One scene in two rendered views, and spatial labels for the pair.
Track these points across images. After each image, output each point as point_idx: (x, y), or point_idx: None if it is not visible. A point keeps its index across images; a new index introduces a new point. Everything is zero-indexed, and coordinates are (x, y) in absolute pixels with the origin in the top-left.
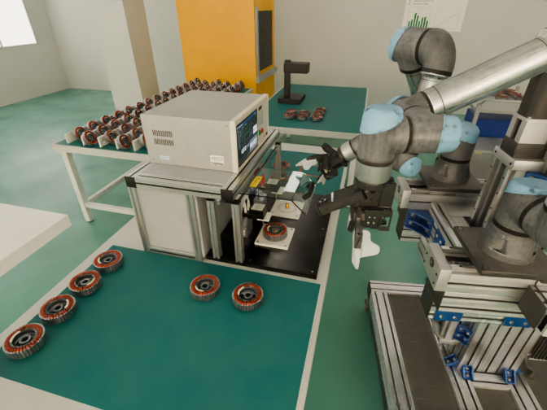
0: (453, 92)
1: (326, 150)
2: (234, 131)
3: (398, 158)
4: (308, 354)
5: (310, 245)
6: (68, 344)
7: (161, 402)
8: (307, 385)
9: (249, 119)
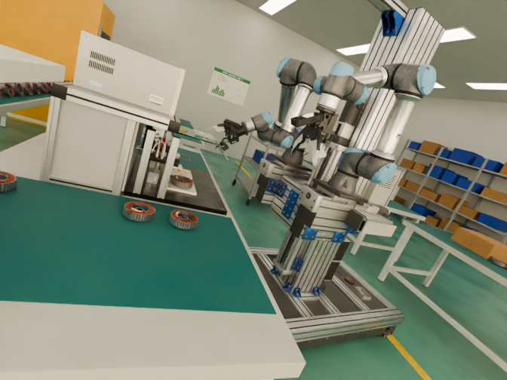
0: None
1: (228, 124)
2: (182, 78)
3: (281, 134)
4: (248, 254)
5: (211, 194)
6: None
7: (148, 290)
8: (259, 270)
9: None
